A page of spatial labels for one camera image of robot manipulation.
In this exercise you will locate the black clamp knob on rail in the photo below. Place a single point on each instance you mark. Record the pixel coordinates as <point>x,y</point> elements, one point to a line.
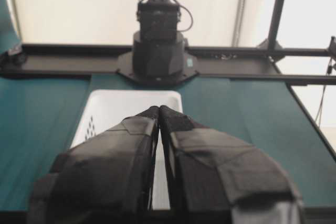
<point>14,55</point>

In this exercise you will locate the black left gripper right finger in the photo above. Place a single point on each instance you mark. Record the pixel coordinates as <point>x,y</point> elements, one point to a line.
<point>214,177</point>

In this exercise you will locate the black metal frame rail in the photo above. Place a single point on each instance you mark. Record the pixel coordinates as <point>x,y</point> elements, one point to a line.
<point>242,63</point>

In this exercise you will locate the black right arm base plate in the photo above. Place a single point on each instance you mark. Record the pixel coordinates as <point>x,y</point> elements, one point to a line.
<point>158,73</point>

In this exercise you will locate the white plastic perforated basket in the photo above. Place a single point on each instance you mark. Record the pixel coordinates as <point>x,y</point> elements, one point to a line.
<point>106,108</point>

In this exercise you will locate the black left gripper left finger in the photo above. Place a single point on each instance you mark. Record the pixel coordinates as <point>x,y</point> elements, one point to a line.
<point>107,179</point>

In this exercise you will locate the black vertical frame post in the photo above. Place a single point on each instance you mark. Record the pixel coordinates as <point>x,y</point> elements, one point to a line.
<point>274,26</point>

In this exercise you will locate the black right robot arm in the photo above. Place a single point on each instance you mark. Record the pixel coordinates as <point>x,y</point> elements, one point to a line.
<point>158,47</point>

